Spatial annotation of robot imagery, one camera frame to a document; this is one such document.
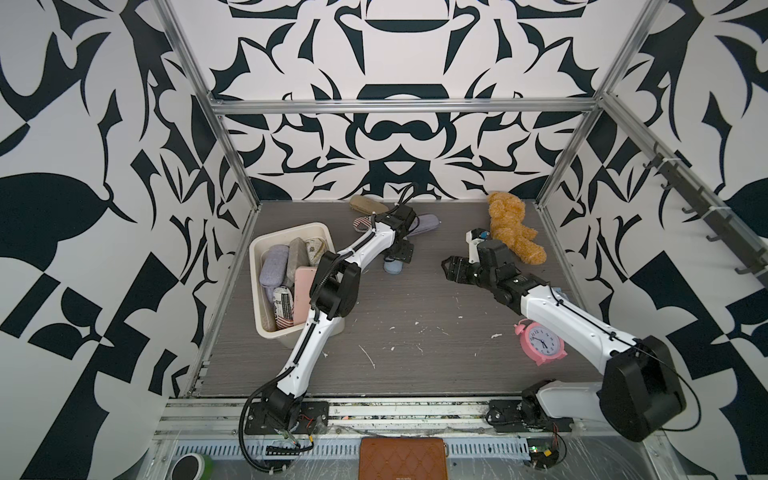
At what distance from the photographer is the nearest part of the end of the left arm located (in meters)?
0.80

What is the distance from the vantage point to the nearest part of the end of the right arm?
607 mm

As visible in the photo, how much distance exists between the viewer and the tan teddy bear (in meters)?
0.96
